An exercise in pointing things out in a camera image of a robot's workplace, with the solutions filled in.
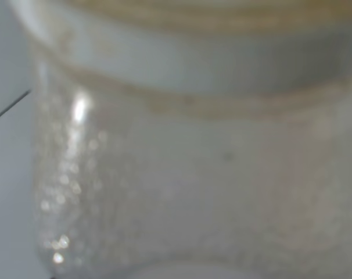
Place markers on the clear plastic drink bottle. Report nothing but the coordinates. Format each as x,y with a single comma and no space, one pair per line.
192,139

